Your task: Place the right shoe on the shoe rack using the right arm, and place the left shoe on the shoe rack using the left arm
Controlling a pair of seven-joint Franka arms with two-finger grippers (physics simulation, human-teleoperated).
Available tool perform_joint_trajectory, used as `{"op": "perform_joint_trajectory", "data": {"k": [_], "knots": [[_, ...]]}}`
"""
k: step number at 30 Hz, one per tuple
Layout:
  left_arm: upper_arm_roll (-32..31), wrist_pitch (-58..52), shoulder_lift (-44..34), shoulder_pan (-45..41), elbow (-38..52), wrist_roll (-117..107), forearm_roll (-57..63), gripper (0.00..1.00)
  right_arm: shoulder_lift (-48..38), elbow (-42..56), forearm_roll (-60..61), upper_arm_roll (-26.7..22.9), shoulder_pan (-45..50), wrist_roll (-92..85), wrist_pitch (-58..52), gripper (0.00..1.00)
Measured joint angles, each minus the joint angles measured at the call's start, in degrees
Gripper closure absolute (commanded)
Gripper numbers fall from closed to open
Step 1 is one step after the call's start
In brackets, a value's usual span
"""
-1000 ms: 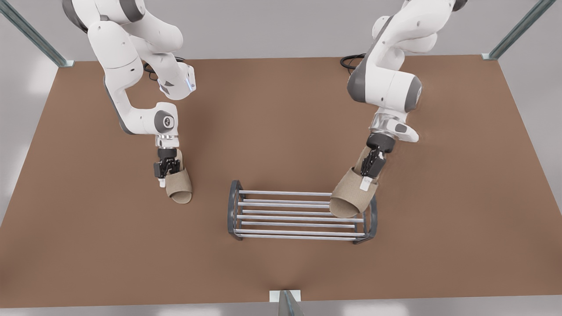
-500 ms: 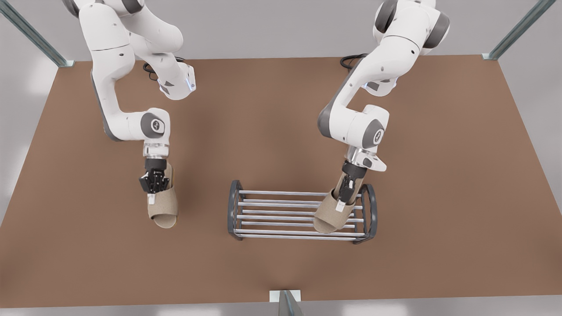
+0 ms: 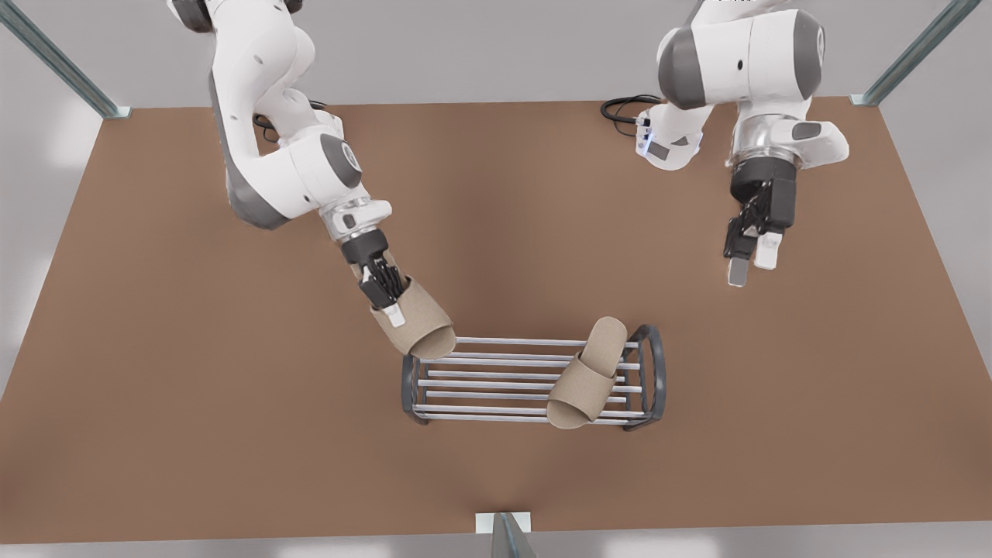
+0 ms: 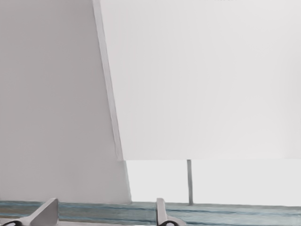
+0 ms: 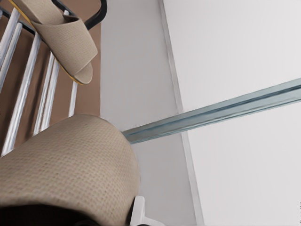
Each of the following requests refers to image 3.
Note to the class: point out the tan slipper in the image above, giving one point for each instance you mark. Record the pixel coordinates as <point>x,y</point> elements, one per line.
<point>587,376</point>
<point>411,322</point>

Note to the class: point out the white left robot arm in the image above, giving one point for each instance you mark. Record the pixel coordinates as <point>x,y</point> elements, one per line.
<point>744,54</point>

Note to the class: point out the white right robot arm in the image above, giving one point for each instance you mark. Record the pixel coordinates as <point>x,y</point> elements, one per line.
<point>263,93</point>

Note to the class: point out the grey metal shoe rack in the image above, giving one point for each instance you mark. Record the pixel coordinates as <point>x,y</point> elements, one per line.
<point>496,380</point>

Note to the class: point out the silver frame post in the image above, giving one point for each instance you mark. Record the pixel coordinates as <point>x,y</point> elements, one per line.
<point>914,50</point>
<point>58,58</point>
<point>508,536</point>

